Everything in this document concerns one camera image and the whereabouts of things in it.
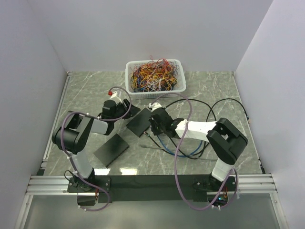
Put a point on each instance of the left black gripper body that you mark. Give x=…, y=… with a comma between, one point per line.
x=121, y=110

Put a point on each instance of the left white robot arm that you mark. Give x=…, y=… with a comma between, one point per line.
x=72, y=135

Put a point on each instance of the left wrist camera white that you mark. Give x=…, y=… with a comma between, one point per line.
x=115, y=96

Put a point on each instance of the aluminium frame rail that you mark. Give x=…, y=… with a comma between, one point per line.
x=43, y=184

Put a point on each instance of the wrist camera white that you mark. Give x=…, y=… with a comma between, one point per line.
x=115, y=96
x=154, y=106

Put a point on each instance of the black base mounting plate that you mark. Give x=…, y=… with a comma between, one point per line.
x=198, y=188

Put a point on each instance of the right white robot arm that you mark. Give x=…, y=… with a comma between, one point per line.
x=226, y=140

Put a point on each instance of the black network switch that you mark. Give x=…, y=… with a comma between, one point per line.
x=140, y=123
x=111, y=150

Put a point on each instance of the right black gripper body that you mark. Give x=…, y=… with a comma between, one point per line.
x=157, y=129

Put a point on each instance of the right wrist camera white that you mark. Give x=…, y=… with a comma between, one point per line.
x=154, y=106

